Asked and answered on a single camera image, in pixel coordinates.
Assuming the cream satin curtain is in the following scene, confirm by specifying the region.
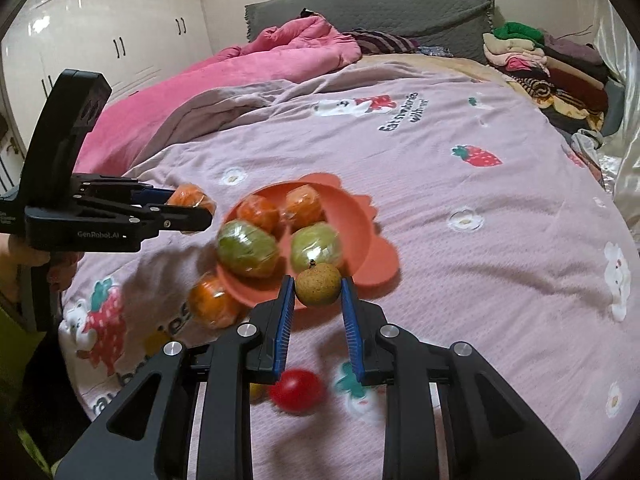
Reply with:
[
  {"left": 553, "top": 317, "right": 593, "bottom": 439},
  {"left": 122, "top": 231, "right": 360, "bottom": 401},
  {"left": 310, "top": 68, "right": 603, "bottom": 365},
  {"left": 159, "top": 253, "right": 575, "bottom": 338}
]
[{"left": 590, "top": 0, "right": 640, "bottom": 241}]

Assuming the pink quilt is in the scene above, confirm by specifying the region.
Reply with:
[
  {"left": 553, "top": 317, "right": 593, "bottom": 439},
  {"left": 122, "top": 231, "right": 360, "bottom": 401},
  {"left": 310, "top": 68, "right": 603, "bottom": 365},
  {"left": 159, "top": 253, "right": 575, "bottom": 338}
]
[{"left": 75, "top": 15, "right": 363, "bottom": 171}]

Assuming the person's left hand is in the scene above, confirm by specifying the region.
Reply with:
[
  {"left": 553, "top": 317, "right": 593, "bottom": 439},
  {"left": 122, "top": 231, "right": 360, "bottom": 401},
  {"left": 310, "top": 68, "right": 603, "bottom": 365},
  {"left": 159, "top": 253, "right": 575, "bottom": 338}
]
[{"left": 0, "top": 237, "right": 85, "bottom": 306}]

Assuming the red tomato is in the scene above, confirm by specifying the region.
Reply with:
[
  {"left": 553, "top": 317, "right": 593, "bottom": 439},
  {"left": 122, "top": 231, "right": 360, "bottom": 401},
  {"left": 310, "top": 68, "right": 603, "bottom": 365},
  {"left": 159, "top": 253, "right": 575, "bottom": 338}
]
[{"left": 269, "top": 369, "right": 325, "bottom": 415}]

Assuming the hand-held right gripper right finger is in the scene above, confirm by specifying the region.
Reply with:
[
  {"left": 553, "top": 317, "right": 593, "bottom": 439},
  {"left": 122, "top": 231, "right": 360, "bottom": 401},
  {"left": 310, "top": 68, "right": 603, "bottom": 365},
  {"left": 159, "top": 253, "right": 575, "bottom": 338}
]
[{"left": 340, "top": 276, "right": 583, "bottom": 480}]

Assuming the dark striped cloth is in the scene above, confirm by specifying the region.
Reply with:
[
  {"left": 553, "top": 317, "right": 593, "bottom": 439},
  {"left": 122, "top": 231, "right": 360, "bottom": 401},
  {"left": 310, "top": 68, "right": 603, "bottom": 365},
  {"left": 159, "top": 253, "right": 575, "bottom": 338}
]
[{"left": 345, "top": 29, "right": 418, "bottom": 56}]

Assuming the beige bed sheet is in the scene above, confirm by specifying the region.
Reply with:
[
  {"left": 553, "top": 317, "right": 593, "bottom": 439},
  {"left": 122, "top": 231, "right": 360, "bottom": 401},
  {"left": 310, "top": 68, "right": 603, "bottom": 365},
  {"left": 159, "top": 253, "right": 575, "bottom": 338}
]
[{"left": 360, "top": 52, "right": 511, "bottom": 83}]

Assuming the orange plastic bowl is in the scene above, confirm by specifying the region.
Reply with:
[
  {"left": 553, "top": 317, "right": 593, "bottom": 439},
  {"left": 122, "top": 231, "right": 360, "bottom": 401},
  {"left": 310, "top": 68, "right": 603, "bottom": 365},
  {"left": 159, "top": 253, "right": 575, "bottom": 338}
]
[{"left": 215, "top": 172, "right": 401, "bottom": 311}]

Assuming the orange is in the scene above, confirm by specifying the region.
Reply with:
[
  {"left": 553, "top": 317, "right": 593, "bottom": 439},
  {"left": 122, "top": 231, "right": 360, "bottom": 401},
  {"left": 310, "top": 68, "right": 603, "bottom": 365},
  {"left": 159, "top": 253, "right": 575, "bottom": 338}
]
[
  {"left": 189, "top": 272, "right": 243, "bottom": 328},
  {"left": 236, "top": 194, "right": 281, "bottom": 235},
  {"left": 282, "top": 185, "right": 326, "bottom": 226},
  {"left": 167, "top": 183, "right": 217, "bottom": 233}
]

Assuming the grey padded headboard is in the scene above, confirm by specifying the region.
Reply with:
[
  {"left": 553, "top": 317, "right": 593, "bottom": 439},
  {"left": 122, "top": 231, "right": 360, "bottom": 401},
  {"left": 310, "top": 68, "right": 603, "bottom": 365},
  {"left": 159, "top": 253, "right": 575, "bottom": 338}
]
[{"left": 244, "top": 0, "right": 496, "bottom": 56}]

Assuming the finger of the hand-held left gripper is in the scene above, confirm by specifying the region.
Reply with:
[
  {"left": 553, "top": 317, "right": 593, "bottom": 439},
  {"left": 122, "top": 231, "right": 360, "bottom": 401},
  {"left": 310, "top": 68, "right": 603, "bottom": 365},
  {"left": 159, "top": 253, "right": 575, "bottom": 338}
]
[
  {"left": 126, "top": 203, "right": 214, "bottom": 234},
  {"left": 74, "top": 174, "right": 176, "bottom": 209}
]

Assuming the green fruit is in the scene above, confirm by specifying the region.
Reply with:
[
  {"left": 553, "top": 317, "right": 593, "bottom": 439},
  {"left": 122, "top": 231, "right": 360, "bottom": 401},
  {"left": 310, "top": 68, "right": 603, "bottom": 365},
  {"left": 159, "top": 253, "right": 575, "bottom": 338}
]
[
  {"left": 216, "top": 220, "right": 280, "bottom": 280},
  {"left": 290, "top": 224, "right": 345, "bottom": 272}
]

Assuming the white crumpled cloth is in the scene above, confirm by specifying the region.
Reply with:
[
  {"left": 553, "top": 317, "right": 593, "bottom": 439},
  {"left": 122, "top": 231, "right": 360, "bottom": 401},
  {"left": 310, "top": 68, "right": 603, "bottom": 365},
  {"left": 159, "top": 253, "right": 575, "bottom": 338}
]
[{"left": 570, "top": 127, "right": 608, "bottom": 153}]

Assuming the white glossy wardrobe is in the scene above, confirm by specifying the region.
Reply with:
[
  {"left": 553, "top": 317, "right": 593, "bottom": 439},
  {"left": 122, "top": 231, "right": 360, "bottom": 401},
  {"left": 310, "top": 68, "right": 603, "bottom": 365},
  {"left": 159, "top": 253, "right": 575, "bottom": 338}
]
[{"left": 0, "top": 0, "right": 216, "bottom": 161}]

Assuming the lime green garment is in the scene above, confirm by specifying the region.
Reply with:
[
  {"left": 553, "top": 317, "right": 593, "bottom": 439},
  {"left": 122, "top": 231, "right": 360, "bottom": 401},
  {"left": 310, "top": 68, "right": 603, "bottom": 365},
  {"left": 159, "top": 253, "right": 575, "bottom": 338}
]
[{"left": 0, "top": 300, "right": 56, "bottom": 466}]

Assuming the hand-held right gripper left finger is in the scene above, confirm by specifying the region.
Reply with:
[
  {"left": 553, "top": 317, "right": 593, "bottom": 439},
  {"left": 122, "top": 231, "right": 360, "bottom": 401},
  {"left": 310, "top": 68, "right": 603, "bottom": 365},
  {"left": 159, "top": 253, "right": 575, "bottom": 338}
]
[{"left": 54, "top": 274, "right": 297, "bottom": 480}]

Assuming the pile of folded clothes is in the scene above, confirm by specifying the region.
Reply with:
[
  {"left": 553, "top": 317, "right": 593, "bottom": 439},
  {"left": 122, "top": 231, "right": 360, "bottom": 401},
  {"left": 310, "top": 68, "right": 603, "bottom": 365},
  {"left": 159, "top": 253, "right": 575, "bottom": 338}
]
[{"left": 482, "top": 21, "right": 626, "bottom": 133}]

